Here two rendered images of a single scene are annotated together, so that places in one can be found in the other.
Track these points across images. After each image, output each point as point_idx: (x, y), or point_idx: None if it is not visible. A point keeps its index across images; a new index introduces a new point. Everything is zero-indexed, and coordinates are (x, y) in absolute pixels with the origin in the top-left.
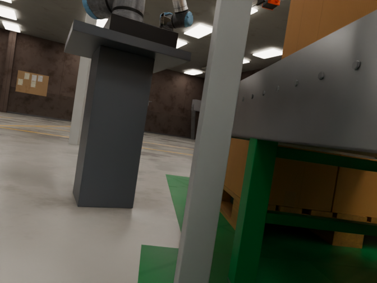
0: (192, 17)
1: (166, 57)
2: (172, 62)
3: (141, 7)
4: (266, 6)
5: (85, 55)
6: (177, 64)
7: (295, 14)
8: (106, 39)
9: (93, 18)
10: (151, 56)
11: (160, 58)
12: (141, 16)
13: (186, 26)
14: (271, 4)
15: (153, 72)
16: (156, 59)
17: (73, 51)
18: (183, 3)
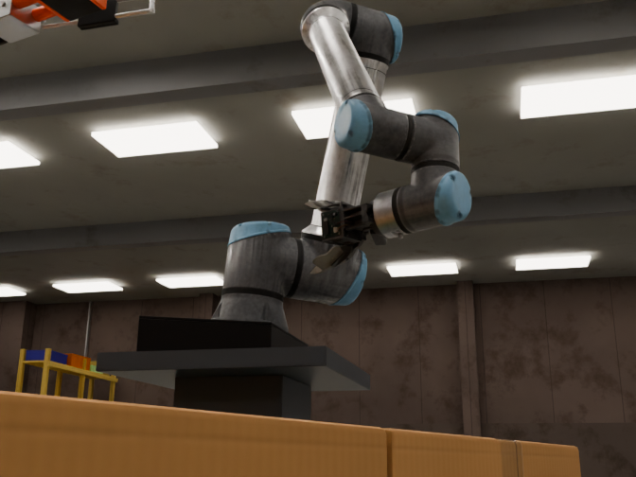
0: (346, 110)
1: (135, 376)
2: (151, 372)
3: (224, 279)
4: (84, 8)
5: (345, 386)
6: (149, 370)
7: None
8: (172, 388)
9: (344, 305)
10: (170, 378)
11: (158, 376)
12: (224, 293)
13: (357, 147)
14: (61, 9)
15: (314, 366)
16: (174, 376)
17: (333, 389)
18: (337, 108)
